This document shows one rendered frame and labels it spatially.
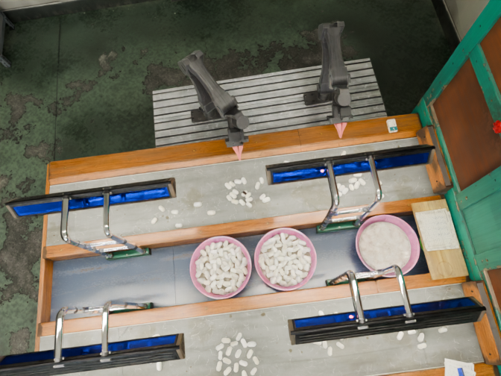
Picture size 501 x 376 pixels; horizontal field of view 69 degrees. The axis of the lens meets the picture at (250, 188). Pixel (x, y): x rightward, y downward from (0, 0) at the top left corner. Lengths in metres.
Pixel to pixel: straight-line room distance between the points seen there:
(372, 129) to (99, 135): 1.94
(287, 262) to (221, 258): 0.29
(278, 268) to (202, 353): 0.46
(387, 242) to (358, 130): 0.54
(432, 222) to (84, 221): 1.56
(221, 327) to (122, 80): 2.12
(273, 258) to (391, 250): 0.51
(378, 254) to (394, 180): 0.35
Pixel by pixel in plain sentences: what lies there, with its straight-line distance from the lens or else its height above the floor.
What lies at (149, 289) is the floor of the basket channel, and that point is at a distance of 1.77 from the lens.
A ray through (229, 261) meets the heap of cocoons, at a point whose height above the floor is 0.74.
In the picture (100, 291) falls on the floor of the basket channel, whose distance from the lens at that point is 1.85.
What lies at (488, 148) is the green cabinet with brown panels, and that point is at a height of 1.12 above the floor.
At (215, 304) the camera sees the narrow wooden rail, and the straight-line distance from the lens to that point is 1.61.
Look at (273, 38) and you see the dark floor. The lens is 3.12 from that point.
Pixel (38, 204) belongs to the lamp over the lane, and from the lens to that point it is 1.57.
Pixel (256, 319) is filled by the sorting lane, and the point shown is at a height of 0.74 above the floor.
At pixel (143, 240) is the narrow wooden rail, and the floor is 0.77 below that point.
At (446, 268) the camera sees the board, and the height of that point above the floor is 0.78.
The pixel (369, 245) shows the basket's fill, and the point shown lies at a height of 0.73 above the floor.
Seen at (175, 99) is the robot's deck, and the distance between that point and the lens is 2.07.
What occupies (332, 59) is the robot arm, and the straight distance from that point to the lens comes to 1.67.
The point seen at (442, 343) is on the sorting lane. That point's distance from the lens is 1.76.
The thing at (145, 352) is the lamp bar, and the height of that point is 1.11.
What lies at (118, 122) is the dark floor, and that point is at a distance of 2.93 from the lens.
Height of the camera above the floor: 2.36
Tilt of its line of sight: 71 degrees down
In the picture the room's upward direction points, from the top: 9 degrees counter-clockwise
